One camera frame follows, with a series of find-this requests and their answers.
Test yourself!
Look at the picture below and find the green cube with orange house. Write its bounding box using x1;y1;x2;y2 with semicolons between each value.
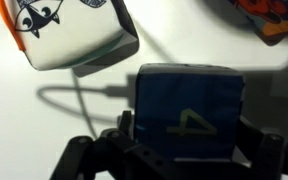
228;0;288;47

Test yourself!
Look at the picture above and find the blue cube with number four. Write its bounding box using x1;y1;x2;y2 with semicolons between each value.
132;62;245;162

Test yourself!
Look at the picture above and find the white cube with black drawings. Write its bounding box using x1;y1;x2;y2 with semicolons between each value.
0;0;140;78

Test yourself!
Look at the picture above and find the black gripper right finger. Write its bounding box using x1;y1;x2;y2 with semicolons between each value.
238;115;266;159

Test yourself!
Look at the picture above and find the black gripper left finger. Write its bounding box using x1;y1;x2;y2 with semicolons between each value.
117;110;134;138

